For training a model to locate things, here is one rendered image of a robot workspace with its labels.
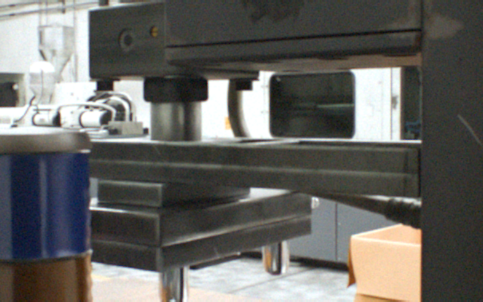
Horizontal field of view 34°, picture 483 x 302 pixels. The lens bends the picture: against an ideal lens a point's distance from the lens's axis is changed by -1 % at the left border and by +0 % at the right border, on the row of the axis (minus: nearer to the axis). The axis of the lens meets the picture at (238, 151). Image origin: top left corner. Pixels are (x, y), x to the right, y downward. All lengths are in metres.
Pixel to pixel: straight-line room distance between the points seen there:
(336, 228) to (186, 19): 5.37
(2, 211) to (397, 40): 0.22
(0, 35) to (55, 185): 12.11
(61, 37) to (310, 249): 4.31
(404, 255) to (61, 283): 2.65
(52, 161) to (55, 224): 0.02
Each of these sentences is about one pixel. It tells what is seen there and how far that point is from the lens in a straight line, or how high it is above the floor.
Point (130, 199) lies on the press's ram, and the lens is 0.52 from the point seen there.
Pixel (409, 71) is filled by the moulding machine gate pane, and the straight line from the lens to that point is 5.44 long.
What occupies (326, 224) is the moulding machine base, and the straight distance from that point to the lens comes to 5.85.
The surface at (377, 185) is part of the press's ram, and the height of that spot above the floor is 1.16.
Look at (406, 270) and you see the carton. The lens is 2.89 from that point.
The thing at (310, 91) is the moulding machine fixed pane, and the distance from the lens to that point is 5.90.
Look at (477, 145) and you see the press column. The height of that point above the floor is 1.19.
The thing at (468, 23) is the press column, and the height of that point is 1.24.
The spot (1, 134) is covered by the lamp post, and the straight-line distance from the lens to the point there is 0.26.
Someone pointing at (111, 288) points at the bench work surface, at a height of 0.90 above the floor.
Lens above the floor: 1.20
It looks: 3 degrees down
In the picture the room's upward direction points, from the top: straight up
